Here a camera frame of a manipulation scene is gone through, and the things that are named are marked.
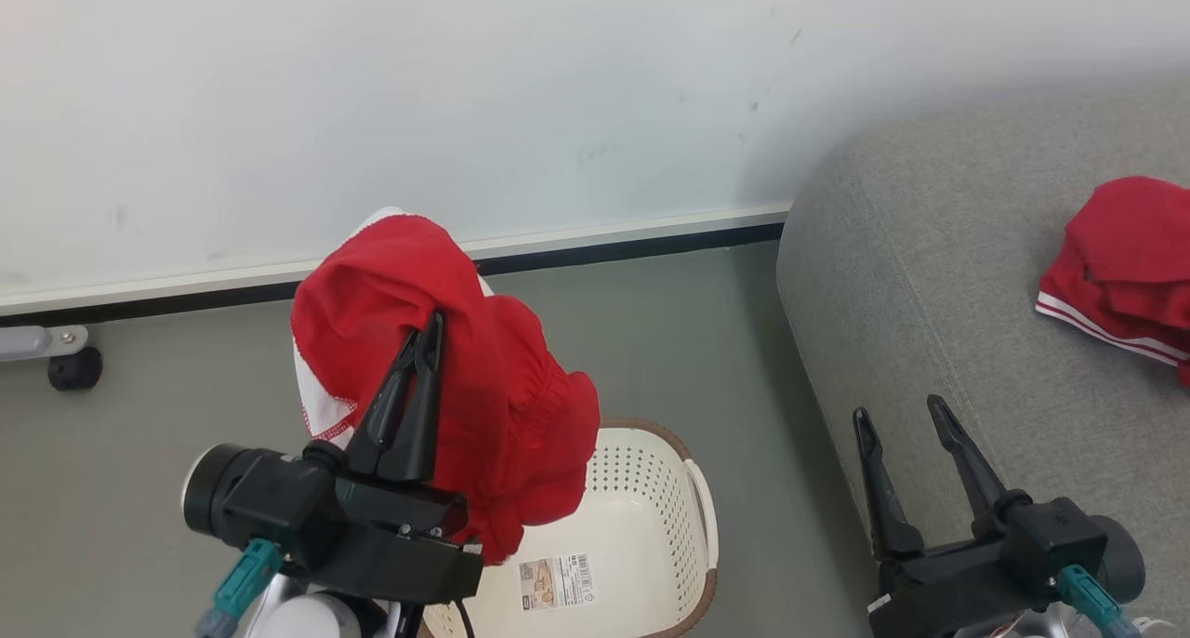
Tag grey metal furniture leg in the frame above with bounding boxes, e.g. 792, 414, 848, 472
0, 325, 90, 363

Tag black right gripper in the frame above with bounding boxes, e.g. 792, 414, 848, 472
853, 394, 1146, 638

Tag black caster wheel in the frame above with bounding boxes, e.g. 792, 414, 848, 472
48, 346, 104, 392

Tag grey fabric sofa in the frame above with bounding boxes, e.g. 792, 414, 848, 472
776, 75, 1190, 638

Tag barcode label sticker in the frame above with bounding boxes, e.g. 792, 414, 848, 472
518, 552, 596, 613

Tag teal right cable connector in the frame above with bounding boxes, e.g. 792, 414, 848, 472
1060, 565, 1140, 638

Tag teal cable connector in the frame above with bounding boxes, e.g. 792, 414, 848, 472
195, 538, 284, 638
1060, 565, 1140, 638

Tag teal left cable connector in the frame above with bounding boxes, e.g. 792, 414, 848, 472
195, 538, 284, 638

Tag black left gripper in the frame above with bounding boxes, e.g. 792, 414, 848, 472
181, 312, 484, 606

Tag cream perforated laundry basket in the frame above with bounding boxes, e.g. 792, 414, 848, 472
418, 418, 721, 638

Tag red garment with white trim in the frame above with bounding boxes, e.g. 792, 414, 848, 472
1035, 176, 1190, 388

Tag white and black baseboard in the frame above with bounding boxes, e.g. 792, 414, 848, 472
0, 204, 791, 327

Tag red shorts with white lining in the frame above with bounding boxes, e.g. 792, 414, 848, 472
290, 207, 602, 566

